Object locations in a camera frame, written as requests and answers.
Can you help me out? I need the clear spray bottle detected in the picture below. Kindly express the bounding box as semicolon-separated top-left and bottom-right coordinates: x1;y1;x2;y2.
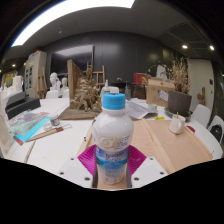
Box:
124;83;132;101

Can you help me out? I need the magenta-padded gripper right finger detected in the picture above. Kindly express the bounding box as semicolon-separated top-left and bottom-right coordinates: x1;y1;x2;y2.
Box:
125;144;169;190

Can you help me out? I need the white plaster bust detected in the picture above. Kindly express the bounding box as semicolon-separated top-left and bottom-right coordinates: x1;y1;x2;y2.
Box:
49;72;62;93
60;77;70;95

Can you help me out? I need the white ceramic mug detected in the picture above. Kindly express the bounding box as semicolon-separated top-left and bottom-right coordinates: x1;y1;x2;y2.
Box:
168;113;189;136

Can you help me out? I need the white spray bottle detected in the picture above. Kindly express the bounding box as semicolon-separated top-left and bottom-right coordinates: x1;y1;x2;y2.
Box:
99;79;120;101

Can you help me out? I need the grey round plant saucer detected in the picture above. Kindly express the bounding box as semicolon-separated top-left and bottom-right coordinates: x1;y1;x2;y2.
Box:
164;107;193;123

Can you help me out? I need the light wooden board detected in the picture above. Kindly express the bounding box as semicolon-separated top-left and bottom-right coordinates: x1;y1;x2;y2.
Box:
75;118;214;174

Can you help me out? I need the white plastic chair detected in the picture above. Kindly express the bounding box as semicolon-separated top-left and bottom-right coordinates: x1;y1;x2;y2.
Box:
207;115;224;144
191;103;212;128

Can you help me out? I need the wooden figure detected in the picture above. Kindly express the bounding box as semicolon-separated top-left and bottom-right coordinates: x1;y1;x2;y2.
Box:
196;87;207;106

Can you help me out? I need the brown carved root sculpture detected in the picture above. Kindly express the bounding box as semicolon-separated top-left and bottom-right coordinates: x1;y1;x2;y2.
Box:
59;59;104;120

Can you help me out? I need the small grey-lidded jar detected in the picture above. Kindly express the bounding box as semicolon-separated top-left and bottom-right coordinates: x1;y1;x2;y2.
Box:
49;113;61;127

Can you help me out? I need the white cabinet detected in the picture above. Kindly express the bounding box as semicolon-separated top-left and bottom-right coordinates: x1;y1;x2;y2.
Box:
24;50;48;99

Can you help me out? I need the black case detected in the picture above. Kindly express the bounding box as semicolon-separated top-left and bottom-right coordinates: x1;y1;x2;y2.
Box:
5;91;42;120

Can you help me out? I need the brown cardboard box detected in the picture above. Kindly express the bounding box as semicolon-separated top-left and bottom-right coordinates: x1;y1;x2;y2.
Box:
145;77;175;108

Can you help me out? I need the black wall screen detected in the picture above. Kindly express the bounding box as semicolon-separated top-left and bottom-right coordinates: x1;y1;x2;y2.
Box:
49;44;95;76

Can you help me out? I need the black backpack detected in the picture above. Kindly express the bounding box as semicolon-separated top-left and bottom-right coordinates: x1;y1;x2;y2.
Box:
210;123;224;143

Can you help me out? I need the red box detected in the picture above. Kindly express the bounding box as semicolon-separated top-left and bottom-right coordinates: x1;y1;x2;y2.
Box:
133;72;147;85

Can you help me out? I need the wooden-handled paintbrush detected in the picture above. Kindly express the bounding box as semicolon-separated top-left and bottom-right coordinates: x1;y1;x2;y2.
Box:
26;123;73;143

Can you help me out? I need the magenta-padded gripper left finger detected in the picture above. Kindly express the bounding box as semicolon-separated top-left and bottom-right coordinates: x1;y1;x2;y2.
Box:
56;144;99;190

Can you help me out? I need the white blue-capped drink bottle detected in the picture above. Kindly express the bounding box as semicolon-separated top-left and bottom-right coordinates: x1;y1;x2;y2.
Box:
91;92;135;186

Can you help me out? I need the wooden easel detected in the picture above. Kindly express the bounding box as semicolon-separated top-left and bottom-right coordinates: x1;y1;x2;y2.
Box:
87;64;106;88

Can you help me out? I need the long ceiling light panel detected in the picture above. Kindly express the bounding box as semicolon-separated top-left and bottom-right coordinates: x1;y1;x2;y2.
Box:
11;0;136;48

